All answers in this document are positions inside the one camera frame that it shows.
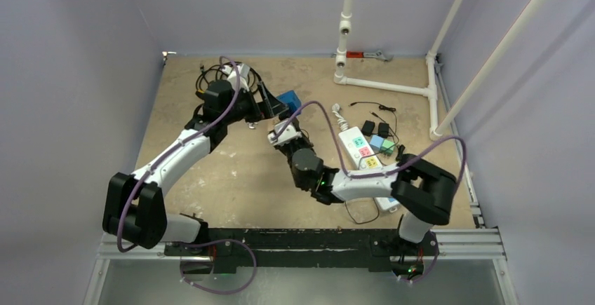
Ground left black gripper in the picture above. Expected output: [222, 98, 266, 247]
[222, 82, 287, 126]

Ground blue wall socket box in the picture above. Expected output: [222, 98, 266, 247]
[276, 90, 302, 114]

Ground white strip cord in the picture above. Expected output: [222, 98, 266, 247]
[331, 103, 350, 133]

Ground white colourful power strip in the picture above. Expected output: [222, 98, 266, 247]
[337, 126, 401, 214]

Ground blue plug adapter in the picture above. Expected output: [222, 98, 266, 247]
[368, 135, 385, 152]

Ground green plug adapter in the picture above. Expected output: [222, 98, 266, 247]
[380, 139, 396, 156]

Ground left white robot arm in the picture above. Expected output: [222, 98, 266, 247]
[102, 80, 289, 255]

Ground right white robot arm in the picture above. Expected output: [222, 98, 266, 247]
[267, 133, 464, 254]

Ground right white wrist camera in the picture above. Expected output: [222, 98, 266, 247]
[267, 121, 302, 146]

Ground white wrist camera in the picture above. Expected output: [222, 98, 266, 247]
[267, 121, 302, 146]
[219, 63, 250, 90]

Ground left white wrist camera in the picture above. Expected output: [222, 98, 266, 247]
[219, 63, 250, 90]

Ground coiled black cable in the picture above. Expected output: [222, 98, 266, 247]
[195, 62, 263, 102]

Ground yellow handled screwdriver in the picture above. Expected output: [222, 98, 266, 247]
[196, 90, 206, 100]

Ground thin black adapter cable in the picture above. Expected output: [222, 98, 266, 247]
[342, 198, 381, 226]

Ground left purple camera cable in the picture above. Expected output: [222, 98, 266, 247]
[116, 56, 241, 254]

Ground purple camera cable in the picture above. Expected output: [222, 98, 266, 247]
[116, 56, 241, 254]
[274, 100, 467, 192]

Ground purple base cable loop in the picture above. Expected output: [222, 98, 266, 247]
[179, 238, 259, 295]

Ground red handled adjustable wrench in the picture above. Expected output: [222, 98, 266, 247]
[346, 50, 393, 62]

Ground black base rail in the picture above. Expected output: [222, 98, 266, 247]
[164, 228, 439, 276]

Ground white PVC pipe frame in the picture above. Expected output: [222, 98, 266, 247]
[333, 0, 570, 142]

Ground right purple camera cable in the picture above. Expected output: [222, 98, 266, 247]
[274, 100, 467, 192]

